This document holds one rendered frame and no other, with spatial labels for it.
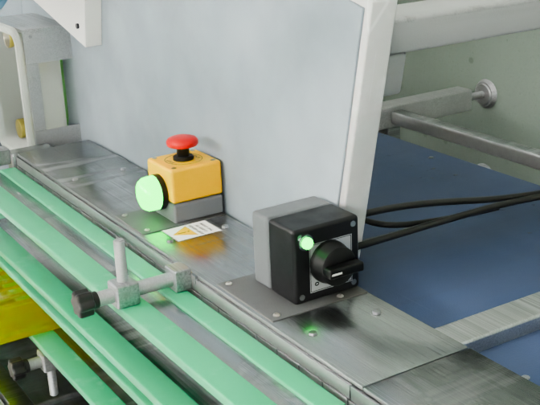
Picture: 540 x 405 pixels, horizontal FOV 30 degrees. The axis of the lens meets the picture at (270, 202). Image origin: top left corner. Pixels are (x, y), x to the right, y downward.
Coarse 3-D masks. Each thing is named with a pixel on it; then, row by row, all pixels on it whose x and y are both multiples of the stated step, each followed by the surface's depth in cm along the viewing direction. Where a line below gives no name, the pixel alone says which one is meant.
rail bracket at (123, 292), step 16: (176, 272) 108; (192, 272) 110; (112, 288) 106; (128, 288) 106; (144, 288) 107; (160, 288) 108; (176, 288) 109; (80, 304) 103; (96, 304) 104; (112, 304) 107; (128, 304) 106
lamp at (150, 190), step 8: (152, 176) 124; (160, 176) 124; (144, 184) 123; (152, 184) 123; (160, 184) 124; (136, 192) 125; (144, 192) 123; (152, 192) 123; (160, 192) 123; (144, 200) 123; (152, 200) 123; (160, 200) 124; (168, 200) 124; (144, 208) 125; (152, 208) 124; (160, 208) 125
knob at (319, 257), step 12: (336, 240) 100; (324, 252) 99; (336, 252) 99; (348, 252) 99; (312, 264) 100; (324, 264) 98; (336, 264) 99; (348, 264) 99; (360, 264) 99; (324, 276) 99; (336, 276) 98; (348, 276) 100
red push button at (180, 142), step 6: (168, 138) 125; (174, 138) 124; (180, 138) 124; (186, 138) 124; (192, 138) 125; (168, 144) 124; (174, 144) 124; (180, 144) 124; (186, 144) 124; (192, 144) 124; (180, 150) 125; (186, 150) 125; (180, 156) 125; (186, 156) 125
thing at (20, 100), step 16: (0, 32) 172; (16, 32) 159; (0, 48) 173; (16, 48) 158; (0, 64) 174; (16, 64) 175; (0, 80) 174; (16, 80) 176; (0, 96) 175; (16, 96) 176; (0, 112) 176; (16, 112) 177; (0, 128) 177; (32, 128) 164; (16, 144) 173; (32, 144) 164
